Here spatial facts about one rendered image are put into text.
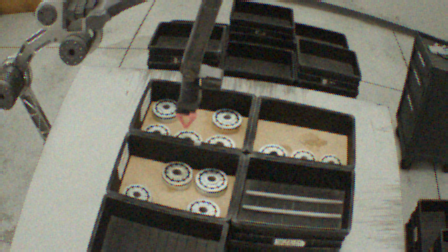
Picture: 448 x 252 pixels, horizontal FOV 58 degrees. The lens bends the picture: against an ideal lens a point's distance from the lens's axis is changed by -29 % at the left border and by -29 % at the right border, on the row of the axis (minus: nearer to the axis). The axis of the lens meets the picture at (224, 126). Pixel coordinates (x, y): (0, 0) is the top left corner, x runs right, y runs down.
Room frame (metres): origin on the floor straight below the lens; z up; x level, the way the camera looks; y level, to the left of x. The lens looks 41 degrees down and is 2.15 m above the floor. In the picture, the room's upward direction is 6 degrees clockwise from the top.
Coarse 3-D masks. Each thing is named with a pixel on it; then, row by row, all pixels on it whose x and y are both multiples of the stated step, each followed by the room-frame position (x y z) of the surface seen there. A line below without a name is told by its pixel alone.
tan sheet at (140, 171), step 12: (132, 156) 1.28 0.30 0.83; (132, 168) 1.22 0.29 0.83; (144, 168) 1.23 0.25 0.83; (156, 168) 1.24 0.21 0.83; (132, 180) 1.17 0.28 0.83; (144, 180) 1.18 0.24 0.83; (156, 180) 1.19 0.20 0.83; (228, 180) 1.23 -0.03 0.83; (120, 192) 1.10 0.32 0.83; (156, 192) 1.13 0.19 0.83; (168, 192) 1.14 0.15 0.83; (180, 192) 1.15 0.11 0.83; (192, 192) 1.16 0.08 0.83; (228, 192) 1.18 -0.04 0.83; (168, 204) 1.09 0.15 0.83; (180, 204) 1.10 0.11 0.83; (216, 204) 1.12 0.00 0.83; (228, 204) 1.12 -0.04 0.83
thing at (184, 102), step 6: (186, 90) 1.34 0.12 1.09; (192, 90) 1.34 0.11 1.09; (198, 90) 1.36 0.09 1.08; (180, 96) 1.36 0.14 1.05; (186, 96) 1.34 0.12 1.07; (192, 96) 1.34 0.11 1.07; (198, 96) 1.38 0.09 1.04; (180, 102) 1.34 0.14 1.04; (186, 102) 1.34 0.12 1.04; (192, 102) 1.34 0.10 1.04; (198, 102) 1.35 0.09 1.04; (180, 108) 1.32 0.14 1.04; (186, 108) 1.32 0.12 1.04; (192, 108) 1.32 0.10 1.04
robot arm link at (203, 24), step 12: (204, 0) 1.21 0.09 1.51; (216, 0) 1.18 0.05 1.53; (204, 12) 1.24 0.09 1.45; (216, 12) 1.24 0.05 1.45; (204, 24) 1.25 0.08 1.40; (192, 36) 1.27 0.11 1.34; (204, 36) 1.27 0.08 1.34; (192, 48) 1.29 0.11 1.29; (204, 48) 1.29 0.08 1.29; (192, 60) 1.30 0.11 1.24
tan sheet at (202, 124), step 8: (152, 104) 1.57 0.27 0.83; (152, 112) 1.52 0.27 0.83; (200, 112) 1.55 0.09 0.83; (208, 112) 1.55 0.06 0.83; (144, 120) 1.47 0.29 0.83; (152, 120) 1.48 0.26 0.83; (184, 120) 1.50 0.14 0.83; (200, 120) 1.51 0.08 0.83; (208, 120) 1.51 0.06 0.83; (144, 128) 1.43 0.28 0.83; (176, 128) 1.45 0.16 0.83; (184, 128) 1.45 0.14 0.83; (192, 128) 1.46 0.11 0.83; (200, 128) 1.46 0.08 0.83; (208, 128) 1.47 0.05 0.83; (208, 136) 1.43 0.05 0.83; (232, 136) 1.44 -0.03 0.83; (240, 136) 1.45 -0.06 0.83; (240, 144) 1.41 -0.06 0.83
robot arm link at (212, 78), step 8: (184, 72) 1.31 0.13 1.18; (192, 72) 1.30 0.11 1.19; (200, 72) 1.35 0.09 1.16; (208, 72) 1.35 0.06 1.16; (216, 72) 1.35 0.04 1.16; (184, 80) 1.32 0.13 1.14; (192, 80) 1.32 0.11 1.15; (208, 80) 1.34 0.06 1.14; (216, 80) 1.34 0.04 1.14; (208, 88) 1.34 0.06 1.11; (216, 88) 1.34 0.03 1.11
